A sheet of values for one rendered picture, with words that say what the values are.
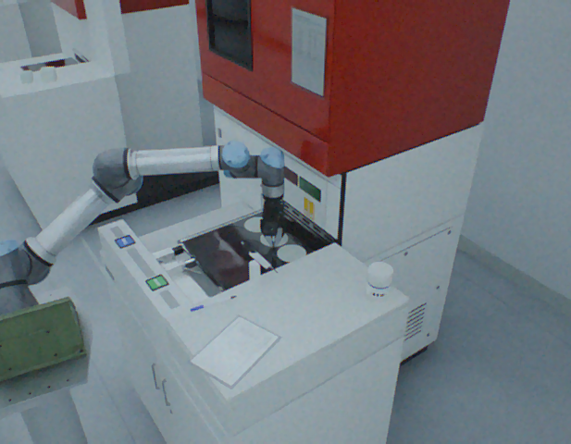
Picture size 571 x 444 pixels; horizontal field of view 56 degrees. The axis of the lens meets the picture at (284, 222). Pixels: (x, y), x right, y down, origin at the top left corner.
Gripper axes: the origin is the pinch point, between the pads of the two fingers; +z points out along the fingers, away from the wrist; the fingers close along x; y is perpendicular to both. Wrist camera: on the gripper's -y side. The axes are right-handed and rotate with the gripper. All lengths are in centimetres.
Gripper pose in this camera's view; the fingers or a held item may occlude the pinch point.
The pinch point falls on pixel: (273, 245)
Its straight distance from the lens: 188.6
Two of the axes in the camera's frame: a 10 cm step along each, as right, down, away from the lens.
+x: -10.0, -0.2, 0.3
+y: 0.3, -5.6, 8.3
